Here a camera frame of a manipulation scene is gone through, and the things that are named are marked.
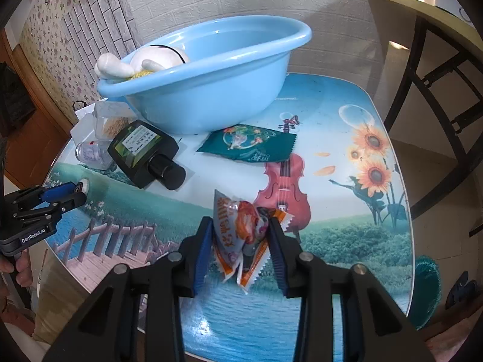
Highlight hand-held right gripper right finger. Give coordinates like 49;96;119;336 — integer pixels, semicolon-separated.
268;217;434;362

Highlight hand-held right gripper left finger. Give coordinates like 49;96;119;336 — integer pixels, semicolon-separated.
41;217;216;362

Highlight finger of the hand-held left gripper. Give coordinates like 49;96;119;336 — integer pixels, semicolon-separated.
15;192;87;221
8;182;81;206

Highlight orange and white snack packet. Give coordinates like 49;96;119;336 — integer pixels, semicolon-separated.
213;189;295;295

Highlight small clear bottle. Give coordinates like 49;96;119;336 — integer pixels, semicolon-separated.
75;139;116;170

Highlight black bottle with green label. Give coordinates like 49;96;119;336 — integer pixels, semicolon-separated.
107;120;187;191

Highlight green snack packet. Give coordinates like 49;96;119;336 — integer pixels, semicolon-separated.
196;124;299;164

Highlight white and yellow plush toy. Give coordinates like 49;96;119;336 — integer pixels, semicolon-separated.
94;44;189;81

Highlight blue plastic basin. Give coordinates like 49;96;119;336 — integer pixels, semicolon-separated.
97;15;313;135

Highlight printed scenery desktop table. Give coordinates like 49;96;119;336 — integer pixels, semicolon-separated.
41;71;416;359

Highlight person's left hand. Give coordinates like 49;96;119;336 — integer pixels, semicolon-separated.
15;251;34;288

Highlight wooden door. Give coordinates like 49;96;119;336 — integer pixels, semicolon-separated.
0;30;80;189

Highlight translucent plastic case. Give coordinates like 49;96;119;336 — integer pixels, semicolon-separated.
71;115;97;146

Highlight clear box of cotton swabs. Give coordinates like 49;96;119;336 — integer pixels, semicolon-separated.
94;100;140;140

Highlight teal floor mat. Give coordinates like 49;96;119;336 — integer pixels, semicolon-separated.
405;254;442;329

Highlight blue slipper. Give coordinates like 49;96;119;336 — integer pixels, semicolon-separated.
462;279;478;303
445;271;469;310

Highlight pink patterned clothing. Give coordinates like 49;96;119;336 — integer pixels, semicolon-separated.
419;302;483;362

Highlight yellow side table black legs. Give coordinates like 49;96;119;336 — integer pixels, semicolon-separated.
366;0;483;238

